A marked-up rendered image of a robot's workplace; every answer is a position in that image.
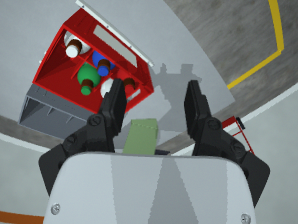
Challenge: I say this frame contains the blue bottle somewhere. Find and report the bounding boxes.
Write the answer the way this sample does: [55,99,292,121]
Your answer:
[92,50,116,76]

